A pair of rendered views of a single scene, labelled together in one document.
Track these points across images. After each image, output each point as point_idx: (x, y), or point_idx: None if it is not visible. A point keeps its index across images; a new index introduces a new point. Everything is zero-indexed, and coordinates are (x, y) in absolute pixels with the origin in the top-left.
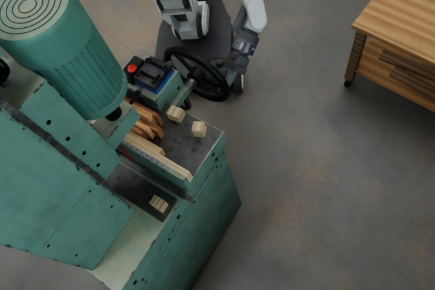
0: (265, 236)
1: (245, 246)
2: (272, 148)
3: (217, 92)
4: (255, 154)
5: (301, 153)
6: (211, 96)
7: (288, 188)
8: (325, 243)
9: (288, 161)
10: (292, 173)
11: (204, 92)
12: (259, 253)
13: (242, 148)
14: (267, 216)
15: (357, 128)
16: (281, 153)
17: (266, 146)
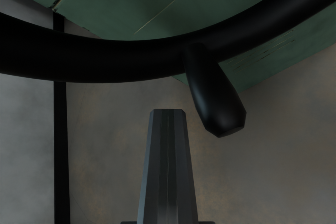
0: (178, 106)
1: (182, 83)
2: (265, 187)
3: (186, 50)
4: (271, 160)
5: (232, 215)
6: (217, 28)
7: (204, 162)
8: (143, 151)
9: (233, 190)
10: (215, 180)
11: (278, 9)
12: (169, 93)
13: (294, 150)
14: (192, 120)
15: None
16: (248, 192)
17: (273, 183)
